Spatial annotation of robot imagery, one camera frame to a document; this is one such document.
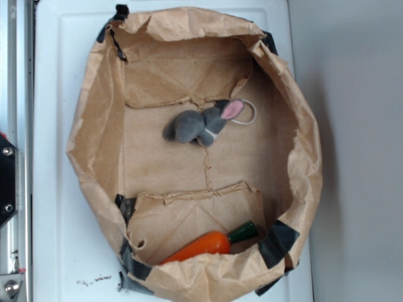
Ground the gray plush bunny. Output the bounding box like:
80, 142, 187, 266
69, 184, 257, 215
162, 99, 257, 147

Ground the brown paper bag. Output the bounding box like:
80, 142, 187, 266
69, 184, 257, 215
67, 5, 322, 301

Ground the orange toy carrot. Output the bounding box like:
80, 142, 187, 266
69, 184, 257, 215
161, 221, 258, 265

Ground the black mounting bracket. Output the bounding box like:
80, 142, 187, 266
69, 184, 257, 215
0, 132, 19, 228

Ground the aluminium frame rail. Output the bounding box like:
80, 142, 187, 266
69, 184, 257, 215
1, 1, 35, 301

